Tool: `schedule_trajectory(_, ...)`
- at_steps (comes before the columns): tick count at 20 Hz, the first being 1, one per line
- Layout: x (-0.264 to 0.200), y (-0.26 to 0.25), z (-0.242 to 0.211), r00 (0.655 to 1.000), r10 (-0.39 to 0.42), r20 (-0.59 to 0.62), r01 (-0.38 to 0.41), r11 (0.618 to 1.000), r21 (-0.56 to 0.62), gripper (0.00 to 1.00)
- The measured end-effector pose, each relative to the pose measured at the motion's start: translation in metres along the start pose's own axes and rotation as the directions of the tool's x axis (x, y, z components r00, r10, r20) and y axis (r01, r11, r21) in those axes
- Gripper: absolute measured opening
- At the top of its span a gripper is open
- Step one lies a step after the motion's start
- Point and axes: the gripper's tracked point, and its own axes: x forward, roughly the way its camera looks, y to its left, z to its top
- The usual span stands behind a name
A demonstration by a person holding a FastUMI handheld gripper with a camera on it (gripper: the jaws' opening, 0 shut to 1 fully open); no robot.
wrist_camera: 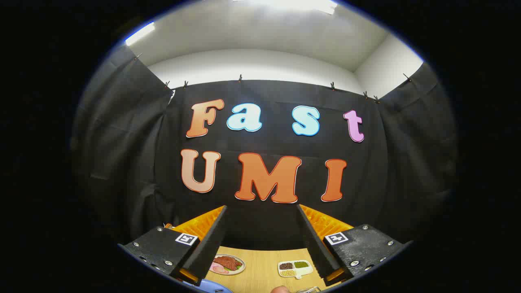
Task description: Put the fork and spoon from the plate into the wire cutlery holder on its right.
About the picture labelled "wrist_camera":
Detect ceiling light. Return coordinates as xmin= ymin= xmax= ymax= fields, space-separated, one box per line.
xmin=232 ymin=0 xmax=338 ymax=15

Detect row of black cloth clips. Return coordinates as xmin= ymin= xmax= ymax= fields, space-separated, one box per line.
xmin=134 ymin=53 xmax=412 ymax=104

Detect white divided tray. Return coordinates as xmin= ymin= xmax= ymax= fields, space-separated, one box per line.
xmin=278 ymin=260 xmax=314 ymax=280

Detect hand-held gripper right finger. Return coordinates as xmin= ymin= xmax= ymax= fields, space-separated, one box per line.
xmin=296 ymin=203 xmax=414 ymax=287

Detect white oval meat plate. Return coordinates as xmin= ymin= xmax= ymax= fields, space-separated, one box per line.
xmin=210 ymin=254 xmax=246 ymax=276

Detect black backdrop cloth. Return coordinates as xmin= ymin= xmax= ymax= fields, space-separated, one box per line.
xmin=70 ymin=45 xmax=458 ymax=251

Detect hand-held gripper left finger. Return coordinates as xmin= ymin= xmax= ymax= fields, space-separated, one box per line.
xmin=118 ymin=206 xmax=228 ymax=286

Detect blue plate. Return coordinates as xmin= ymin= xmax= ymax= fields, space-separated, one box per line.
xmin=184 ymin=279 xmax=233 ymax=293

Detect brown steak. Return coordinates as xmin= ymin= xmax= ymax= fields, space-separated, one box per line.
xmin=215 ymin=256 xmax=239 ymax=271

